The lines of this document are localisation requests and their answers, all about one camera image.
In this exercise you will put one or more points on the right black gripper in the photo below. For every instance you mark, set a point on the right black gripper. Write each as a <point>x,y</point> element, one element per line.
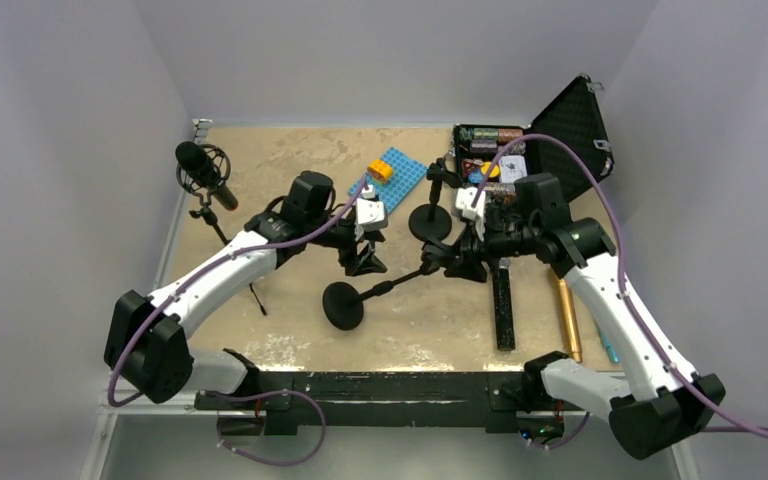
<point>470,246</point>

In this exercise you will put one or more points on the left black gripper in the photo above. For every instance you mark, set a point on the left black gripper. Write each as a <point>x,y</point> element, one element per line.
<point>367,261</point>

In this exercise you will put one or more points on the black round-base mic stand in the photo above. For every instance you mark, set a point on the black round-base mic stand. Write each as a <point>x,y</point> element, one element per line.
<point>431,221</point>

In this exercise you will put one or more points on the black silver-grille microphone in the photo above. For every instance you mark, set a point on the black silver-grille microphone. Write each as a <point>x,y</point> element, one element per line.
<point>502,303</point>

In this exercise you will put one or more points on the gold handheld microphone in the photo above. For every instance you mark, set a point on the gold handheld microphone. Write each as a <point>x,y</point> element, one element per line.
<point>569,321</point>

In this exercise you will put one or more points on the blue handheld microphone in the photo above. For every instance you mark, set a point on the blue handheld microphone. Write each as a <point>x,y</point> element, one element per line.
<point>608,347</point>

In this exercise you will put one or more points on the black tripod shock-mount stand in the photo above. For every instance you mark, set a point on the black tripod shock-mount stand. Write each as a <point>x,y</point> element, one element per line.
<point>204,211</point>

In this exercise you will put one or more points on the black condenser microphone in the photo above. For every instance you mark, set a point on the black condenser microphone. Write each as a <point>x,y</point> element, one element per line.
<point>201,164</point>

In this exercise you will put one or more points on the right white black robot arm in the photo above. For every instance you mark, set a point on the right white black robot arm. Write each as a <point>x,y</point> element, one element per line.
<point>662,399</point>

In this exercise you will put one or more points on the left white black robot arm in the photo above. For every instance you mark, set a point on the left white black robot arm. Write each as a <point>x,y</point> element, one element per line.
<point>147,347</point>

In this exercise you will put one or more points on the orange yellow toy brick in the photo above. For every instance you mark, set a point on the orange yellow toy brick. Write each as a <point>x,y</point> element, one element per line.
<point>380,172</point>

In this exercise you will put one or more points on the blue studded baseplate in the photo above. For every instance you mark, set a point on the blue studded baseplate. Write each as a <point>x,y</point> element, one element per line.
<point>407,174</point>

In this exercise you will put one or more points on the yellow poker chip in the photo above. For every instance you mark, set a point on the yellow poker chip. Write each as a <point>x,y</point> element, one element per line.
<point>490,170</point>

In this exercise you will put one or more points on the white card deck box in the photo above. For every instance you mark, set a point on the white card deck box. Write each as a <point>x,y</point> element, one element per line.
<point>512,168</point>

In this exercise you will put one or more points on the black poker chip case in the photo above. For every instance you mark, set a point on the black poker chip case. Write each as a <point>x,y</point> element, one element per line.
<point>572,117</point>

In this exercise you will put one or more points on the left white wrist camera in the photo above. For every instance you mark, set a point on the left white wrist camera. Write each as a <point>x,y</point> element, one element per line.
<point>370,212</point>

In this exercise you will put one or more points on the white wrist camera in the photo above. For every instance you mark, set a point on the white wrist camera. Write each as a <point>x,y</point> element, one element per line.
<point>470,206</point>
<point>370,212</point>

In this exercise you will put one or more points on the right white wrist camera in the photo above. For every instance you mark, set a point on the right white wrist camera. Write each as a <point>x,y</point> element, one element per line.
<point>470,206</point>

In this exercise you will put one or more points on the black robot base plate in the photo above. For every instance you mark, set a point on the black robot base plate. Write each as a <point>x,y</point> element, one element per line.
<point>494,401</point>

